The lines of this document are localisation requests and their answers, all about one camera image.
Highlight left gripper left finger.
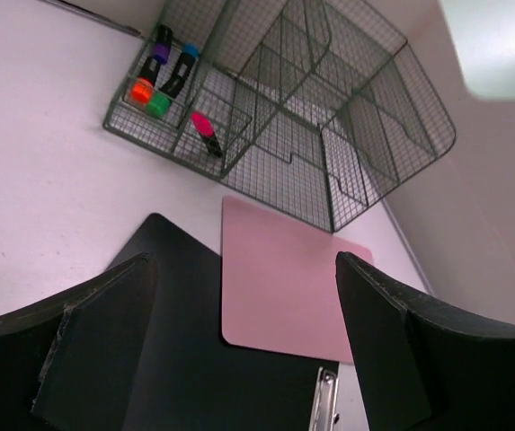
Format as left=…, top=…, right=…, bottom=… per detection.
left=0, top=253, right=158, bottom=430

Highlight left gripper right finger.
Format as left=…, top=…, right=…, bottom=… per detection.
left=335, top=252, right=515, bottom=430

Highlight black clipboard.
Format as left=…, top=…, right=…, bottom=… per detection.
left=113, top=214, right=339, bottom=430

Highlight green highlighter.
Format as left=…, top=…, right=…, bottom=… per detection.
left=146, top=92, right=173, bottom=119

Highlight pink highlighter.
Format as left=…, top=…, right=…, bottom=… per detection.
left=191, top=111, right=223, bottom=158

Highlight orange highlighter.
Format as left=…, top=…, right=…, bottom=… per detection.
left=130, top=77, right=155, bottom=104

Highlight blue highlighter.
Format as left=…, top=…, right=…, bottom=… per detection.
left=160, top=44, right=199, bottom=99

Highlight green clipboard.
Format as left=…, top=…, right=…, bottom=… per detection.
left=440, top=0, right=515, bottom=101

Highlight purple highlighter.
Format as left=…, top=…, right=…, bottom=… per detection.
left=138, top=25, right=173, bottom=85

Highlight pink clipboard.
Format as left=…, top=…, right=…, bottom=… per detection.
left=221, top=196, right=373, bottom=364

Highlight aluminium rail right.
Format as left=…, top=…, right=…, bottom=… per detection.
left=382, top=200, right=434, bottom=295

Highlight aluminium rail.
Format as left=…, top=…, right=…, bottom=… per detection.
left=42, top=0, right=143, bottom=39
left=382, top=200, right=434, bottom=295

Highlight green wire mesh organizer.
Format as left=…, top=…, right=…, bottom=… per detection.
left=103, top=1, right=457, bottom=233

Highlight aluminium rail back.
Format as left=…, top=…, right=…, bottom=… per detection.
left=42, top=0, right=143, bottom=39

